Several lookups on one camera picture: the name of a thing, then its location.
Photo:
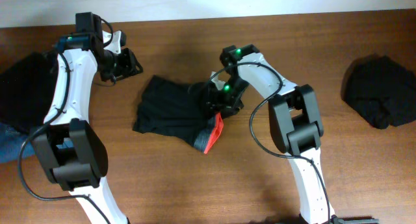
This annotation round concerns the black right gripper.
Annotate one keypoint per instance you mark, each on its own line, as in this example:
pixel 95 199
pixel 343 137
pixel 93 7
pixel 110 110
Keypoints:
pixel 219 103

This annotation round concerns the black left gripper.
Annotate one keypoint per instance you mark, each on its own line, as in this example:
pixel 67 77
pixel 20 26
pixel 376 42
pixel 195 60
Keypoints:
pixel 125 63

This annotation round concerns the black pants with red waistband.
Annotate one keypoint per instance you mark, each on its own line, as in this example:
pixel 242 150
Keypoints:
pixel 166 108

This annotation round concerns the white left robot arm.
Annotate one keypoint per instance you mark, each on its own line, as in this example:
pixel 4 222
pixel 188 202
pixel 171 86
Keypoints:
pixel 69 151

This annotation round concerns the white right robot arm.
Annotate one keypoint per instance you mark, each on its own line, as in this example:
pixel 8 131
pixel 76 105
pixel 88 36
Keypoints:
pixel 294 120

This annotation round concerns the black folded garment left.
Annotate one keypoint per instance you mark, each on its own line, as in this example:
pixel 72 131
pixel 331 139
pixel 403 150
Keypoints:
pixel 27 89

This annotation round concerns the black folded garment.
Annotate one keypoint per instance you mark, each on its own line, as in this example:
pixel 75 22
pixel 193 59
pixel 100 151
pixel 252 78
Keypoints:
pixel 27 89
pixel 381 91

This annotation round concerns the blue denim jeans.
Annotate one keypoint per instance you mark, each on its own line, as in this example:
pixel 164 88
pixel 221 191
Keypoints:
pixel 11 141

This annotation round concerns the black folded garment right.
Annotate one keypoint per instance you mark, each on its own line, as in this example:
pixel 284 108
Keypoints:
pixel 381 91

